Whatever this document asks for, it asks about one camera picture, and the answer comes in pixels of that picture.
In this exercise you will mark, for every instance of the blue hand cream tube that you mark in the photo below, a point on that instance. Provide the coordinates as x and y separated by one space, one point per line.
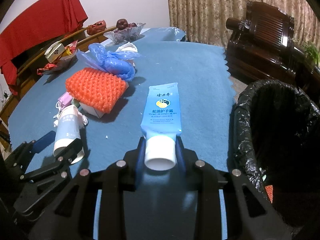
161 124

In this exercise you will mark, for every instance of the black lined trash bin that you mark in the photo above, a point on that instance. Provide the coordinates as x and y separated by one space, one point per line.
276 145

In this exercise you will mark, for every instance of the blue plastic bag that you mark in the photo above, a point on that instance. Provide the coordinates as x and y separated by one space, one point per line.
99 58

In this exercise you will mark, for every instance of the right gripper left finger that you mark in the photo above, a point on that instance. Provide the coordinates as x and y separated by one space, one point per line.
123 175

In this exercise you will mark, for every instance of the green cloth glove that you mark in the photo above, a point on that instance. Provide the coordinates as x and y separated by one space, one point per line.
75 102

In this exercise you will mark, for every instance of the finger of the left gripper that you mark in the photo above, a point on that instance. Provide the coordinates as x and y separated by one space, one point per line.
63 160
21 157

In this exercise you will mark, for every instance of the glass fruit bowl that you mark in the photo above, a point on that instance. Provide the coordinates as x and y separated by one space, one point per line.
129 34

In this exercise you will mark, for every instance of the green potted plant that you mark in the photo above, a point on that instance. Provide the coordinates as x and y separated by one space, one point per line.
311 53

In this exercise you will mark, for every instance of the red cloth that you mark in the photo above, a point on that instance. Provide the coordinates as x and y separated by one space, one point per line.
42 21

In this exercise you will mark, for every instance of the wooden bench backrest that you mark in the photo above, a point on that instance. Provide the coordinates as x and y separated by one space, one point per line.
27 73

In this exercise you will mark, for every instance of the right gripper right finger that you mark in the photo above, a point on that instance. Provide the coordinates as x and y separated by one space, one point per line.
200 176

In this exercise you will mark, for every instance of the dark red fruit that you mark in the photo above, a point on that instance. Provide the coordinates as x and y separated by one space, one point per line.
122 24

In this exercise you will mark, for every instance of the red plastic bag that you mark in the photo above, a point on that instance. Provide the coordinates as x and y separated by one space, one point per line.
128 52

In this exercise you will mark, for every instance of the pink mesh pouch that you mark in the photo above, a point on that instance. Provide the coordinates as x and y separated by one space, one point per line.
63 101

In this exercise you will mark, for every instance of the beige patterned curtain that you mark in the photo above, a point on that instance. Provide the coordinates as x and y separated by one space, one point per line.
204 21

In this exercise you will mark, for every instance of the light blue paper cup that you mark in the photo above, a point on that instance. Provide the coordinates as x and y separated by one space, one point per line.
67 129

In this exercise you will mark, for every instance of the dark wooden armchair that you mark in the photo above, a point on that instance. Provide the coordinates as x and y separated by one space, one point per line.
261 46

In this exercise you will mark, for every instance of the glass snack dish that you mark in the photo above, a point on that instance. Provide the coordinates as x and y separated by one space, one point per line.
62 62

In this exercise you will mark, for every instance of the red crumpled bag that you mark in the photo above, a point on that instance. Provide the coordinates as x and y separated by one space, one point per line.
96 28

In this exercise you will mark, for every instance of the blue table cloth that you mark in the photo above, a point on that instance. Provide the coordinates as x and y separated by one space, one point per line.
162 207

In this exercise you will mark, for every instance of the gold cardboard box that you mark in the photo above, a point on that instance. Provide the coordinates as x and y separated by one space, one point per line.
54 51

